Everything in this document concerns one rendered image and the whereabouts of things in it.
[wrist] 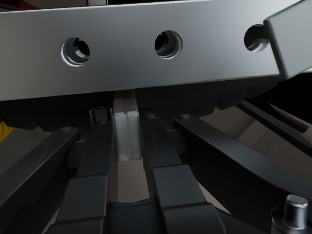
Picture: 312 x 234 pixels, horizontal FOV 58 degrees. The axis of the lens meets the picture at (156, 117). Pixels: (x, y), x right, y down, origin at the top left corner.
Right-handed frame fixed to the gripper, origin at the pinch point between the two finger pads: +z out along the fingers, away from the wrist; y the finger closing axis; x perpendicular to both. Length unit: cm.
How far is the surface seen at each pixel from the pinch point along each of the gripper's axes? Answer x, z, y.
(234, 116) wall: -150, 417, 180
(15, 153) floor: -41, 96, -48
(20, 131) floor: -38, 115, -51
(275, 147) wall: -221, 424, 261
